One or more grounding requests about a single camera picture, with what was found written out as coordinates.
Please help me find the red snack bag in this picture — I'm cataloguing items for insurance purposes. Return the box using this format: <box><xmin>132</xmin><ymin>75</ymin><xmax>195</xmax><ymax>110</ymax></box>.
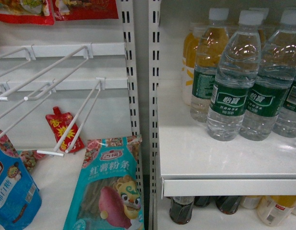
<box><xmin>0</xmin><ymin>0</ymin><xmax>55</xmax><ymax>25</ymax></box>
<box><xmin>52</xmin><ymin>0</ymin><xmax>119</xmax><ymax>21</ymax></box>

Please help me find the green label water bottle right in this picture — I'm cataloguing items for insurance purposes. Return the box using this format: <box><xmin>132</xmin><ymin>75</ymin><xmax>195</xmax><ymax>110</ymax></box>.
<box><xmin>273</xmin><ymin>76</ymin><xmax>296</xmax><ymax>138</ymax></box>

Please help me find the white wire peg hook upper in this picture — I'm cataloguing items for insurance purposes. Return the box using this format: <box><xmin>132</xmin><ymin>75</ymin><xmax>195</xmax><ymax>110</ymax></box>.
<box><xmin>0</xmin><ymin>46</ymin><xmax>90</xmax><ymax>101</ymax></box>

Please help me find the teal sweet potato noodle bag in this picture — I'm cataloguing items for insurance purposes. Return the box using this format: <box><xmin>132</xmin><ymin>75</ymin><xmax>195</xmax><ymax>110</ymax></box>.
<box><xmin>63</xmin><ymin>135</ymin><xmax>144</xmax><ymax>230</ymax></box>

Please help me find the white wire peg hook lower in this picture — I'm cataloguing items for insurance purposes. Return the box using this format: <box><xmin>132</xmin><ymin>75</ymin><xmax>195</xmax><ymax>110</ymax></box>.
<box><xmin>36</xmin><ymin>77</ymin><xmax>106</xmax><ymax>158</ymax></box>

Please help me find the white water shelf board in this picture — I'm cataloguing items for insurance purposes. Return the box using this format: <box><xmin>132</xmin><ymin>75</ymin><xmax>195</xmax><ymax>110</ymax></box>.
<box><xmin>157</xmin><ymin>81</ymin><xmax>296</xmax><ymax>197</ymax></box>

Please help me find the white wire peg hook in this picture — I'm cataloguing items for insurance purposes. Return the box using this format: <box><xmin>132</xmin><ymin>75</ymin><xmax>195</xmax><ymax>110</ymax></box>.
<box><xmin>36</xmin><ymin>77</ymin><xmax>106</xmax><ymax>158</ymax></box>
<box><xmin>0</xmin><ymin>46</ymin><xmax>90</xmax><ymax>101</ymax></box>

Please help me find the white slotted upright right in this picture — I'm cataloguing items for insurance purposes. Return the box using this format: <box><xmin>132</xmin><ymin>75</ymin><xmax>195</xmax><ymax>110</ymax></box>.
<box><xmin>148</xmin><ymin>0</ymin><xmax>163</xmax><ymax>199</ymax></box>

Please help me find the floral noodle bag behind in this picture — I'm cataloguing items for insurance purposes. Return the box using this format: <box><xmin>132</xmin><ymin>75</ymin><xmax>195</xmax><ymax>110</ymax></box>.
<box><xmin>17</xmin><ymin>150</ymin><xmax>46</xmax><ymax>174</ymax></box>

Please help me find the white slotted upright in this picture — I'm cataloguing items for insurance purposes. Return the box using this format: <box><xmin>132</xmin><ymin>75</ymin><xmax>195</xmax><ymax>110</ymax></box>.
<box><xmin>115</xmin><ymin>0</ymin><xmax>145</xmax><ymax>192</ymax></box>
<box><xmin>148</xmin><ymin>0</ymin><xmax>163</xmax><ymax>199</ymax></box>

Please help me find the green label water bottle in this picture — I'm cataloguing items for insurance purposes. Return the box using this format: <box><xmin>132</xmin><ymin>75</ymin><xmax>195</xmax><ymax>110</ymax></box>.
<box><xmin>239</xmin><ymin>8</ymin><xmax>296</xmax><ymax>141</ymax></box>
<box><xmin>273</xmin><ymin>76</ymin><xmax>296</xmax><ymax>138</ymax></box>
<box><xmin>190</xmin><ymin>8</ymin><xmax>229</xmax><ymax>123</ymax></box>
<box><xmin>206</xmin><ymin>10</ymin><xmax>264</xmax><ymax>141</ymax></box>

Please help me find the green label water bottle rear left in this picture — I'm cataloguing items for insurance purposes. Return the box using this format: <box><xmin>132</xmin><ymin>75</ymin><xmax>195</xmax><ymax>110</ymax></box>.
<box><xmin>190</xmin><ymin>8</ymin><xmax>229</xmax><ymax>123</ymax></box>

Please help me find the yellow white bottle below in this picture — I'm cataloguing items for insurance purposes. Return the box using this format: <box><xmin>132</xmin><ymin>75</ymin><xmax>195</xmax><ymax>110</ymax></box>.
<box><xmin>257</xmin><ymin>195</ymin><xmax>296</xmax><ymax>227</ymax></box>

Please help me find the blue sugar bag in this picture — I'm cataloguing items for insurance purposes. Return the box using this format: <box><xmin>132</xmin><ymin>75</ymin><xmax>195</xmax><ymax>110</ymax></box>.
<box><xmin>0</xmin><ymin>149</ymin><xmax>42</xmax><ymax>230</ymax></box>

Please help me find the white slotted upright left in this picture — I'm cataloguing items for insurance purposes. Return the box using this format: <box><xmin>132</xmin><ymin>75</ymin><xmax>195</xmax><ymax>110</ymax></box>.
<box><xmin>115</xmin><ymin>0</ymin><xmax>145</xmax><ymax>192</ymax></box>

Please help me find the yellow drink bottle behind water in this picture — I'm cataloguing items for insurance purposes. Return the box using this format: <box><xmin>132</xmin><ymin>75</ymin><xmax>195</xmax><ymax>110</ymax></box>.
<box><xmin>181</xmin><ymin>23</ymin><xmax>206</xmax><ymax>106</ymax></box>

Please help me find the red sauce pouch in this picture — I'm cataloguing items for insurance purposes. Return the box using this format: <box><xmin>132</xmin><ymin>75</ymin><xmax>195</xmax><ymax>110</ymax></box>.
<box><xmin>46</xmin><ymin>106</ymin><xmax>78</xmax><ymax>151</ymax></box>

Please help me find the green label water bottle front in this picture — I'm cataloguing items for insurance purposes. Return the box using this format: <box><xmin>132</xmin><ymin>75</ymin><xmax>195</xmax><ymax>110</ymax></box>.
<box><xmin>206</xmin><ymin>10</ymin><xmax>264</xmax><ymax>141</ymax></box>

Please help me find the dark soy sauce bottle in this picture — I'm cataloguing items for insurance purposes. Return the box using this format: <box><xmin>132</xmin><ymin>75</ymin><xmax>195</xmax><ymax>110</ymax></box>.
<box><xmin>169</xmin><ymin>196</ymin><xmax>195</xmax><ymax>225</ymax></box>

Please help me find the red snack bag top left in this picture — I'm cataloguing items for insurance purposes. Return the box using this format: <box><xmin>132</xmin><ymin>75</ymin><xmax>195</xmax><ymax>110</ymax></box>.
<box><xmin>0</xmin><ymin>0</ymin><xmax>55</xmax><ymax>25</ymax></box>

